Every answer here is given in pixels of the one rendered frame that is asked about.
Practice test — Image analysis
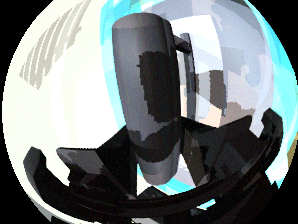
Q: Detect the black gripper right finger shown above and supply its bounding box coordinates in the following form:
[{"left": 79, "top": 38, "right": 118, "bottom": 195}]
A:
[{"left": 180, "top": 115, "right": 253, "bottom": 188}]

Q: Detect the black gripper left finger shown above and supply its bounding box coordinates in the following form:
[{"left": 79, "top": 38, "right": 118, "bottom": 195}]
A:
[{"left": 56, "top": 125, "right": 138, "bottom": 200}]

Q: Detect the grey rectangular mat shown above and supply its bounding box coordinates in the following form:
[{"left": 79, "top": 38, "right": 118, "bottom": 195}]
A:
[{"left": 142, "top": 0, "right": 274, "bottom": 137}]

